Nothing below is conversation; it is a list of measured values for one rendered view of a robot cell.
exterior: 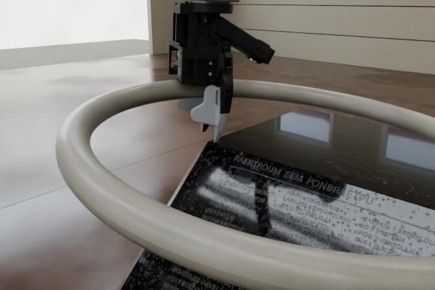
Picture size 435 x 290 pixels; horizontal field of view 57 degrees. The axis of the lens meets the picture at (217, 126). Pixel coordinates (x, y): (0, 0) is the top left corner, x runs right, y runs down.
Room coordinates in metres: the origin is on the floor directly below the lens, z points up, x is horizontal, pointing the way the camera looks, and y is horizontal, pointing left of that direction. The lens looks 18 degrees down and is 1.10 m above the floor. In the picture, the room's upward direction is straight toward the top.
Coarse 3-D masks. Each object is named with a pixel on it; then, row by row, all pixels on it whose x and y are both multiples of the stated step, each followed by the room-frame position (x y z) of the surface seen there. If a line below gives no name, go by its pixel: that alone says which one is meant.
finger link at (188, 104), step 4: (180, 100) 0.64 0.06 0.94; (184, 100) 0.64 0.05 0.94; (188, 100) 0.64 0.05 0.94; (192, 100) 0.65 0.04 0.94; (196, 100) 0.65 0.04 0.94; (200, 100) 0.65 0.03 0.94; (180, 104) 0.64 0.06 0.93; (184, 104) 0.64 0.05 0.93; (188, 104) 0.65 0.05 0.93; (192, 104) 0.65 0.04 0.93; (196, 104) 0.65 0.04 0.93; (180, 108) 0.64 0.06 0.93; (184, 108) 0.64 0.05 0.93; (188, 108) 0.65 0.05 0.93; (192, 108) 0.65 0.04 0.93; (204, 124) 0.65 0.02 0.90; (204, 128) 0.65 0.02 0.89
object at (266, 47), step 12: (216, 24) 0.61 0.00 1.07; (228, 24) 0.61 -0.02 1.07; (228, 36) 0.61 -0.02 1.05; (240, 36) 0.62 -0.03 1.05; (252, 36) 0.63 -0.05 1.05; (240, 48) 0.62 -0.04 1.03; (252, 48) 0.62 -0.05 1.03; (264, 48) 0.63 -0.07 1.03; (252, 60) 0.65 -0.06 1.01; (264, 60) 0.63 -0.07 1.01
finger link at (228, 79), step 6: (228, 66) 0.60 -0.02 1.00; (228, 72) 0.59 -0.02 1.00; (222, 78) 0.59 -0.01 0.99; (228, 78) 0.58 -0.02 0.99; (222, 84) 0.59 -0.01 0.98; (228, 84) 0.58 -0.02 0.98; (222, 90) 0.59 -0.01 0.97; (228, 90) 0.59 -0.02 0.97; (222, 96) 0.59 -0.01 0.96; (228, 96) 0.58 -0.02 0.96; (222, 102) 0.59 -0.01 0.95; (228, 102) 0.58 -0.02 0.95; (222, 108) 0.59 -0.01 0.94; (228, 108) 0.59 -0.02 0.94
